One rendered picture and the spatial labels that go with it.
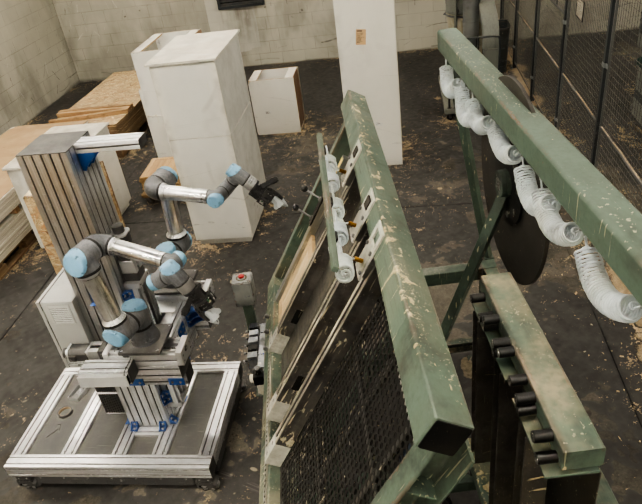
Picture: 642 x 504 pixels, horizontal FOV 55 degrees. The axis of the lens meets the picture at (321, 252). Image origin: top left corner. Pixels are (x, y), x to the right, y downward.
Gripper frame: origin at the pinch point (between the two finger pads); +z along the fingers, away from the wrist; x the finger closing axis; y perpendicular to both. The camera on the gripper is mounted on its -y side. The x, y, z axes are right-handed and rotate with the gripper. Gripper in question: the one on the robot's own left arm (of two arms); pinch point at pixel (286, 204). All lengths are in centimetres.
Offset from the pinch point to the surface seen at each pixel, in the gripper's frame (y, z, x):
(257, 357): 72, 35, -29
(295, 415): 101, 31, 64
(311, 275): 38, 20, 33
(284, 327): 59, 29, 8
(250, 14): -528, -78, -609
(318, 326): 67, 21, 68
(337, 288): 54, 15, 82
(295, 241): 2.7, 22.5, -29.1
